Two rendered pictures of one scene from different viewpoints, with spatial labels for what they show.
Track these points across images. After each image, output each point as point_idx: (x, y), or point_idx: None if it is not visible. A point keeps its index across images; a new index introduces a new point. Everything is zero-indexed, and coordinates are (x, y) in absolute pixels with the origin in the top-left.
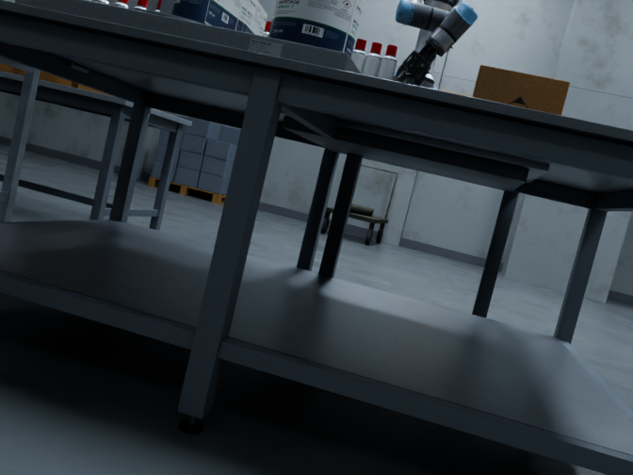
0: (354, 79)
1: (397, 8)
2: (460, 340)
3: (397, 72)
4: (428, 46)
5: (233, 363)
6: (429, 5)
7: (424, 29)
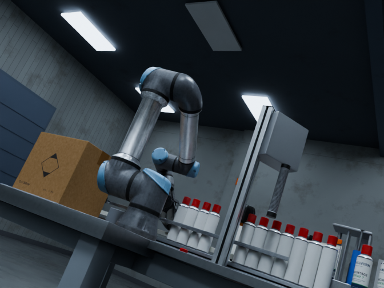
0: None
1: (198, 170)
2: None
3: (175, 212)
4: (171, 192)
5: None
6: (163, 107)
7: (174, 171)
